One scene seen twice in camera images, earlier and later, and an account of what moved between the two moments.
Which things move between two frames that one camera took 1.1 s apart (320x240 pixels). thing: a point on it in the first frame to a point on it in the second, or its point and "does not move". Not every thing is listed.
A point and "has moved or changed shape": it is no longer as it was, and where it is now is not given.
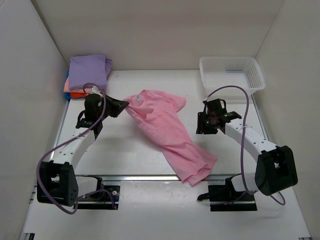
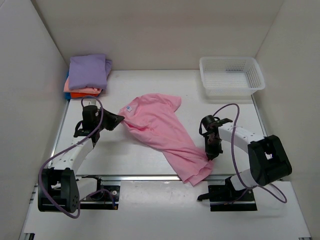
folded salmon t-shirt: x=88 y=89 does not move
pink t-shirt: x=157 y=112 has moved or changed shape
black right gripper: x=201 y=129 to x=211 y=153
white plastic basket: x=220 y=72 does not move
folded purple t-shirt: x=85 y=69 does not move
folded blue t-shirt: x=67 y=95 does not move
